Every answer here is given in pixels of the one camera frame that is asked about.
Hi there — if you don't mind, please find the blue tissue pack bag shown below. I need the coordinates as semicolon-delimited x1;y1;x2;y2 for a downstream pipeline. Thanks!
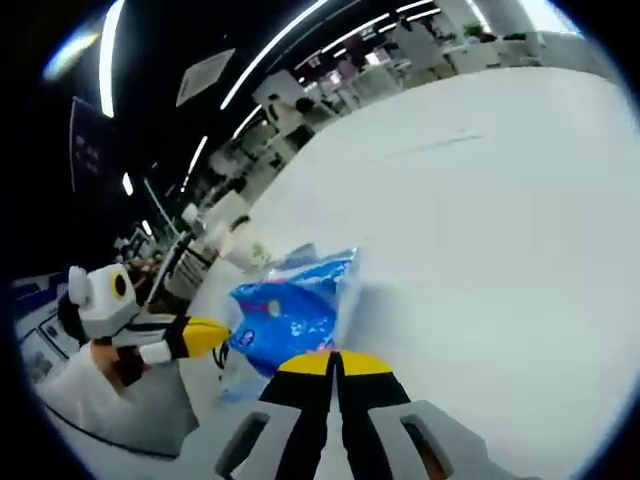
218;244;362;404

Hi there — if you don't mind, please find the square ceiling vent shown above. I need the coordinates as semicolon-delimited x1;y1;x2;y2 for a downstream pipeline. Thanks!
174;47;237;108

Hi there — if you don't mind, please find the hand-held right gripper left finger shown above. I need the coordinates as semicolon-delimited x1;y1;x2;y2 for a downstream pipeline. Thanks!
214;349;337;480

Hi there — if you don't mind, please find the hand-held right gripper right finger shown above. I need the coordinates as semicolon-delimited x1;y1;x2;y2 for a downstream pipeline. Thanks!
335;349;484;480

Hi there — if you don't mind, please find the white leaf-print paper cup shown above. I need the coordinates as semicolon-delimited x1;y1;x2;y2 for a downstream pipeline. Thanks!
218;219;274;274

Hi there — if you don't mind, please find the person's left hand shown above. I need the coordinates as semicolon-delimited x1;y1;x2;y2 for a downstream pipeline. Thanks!
91;340;152;392

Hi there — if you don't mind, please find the white table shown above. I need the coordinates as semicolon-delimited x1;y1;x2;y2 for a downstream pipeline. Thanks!
49;67;631;480

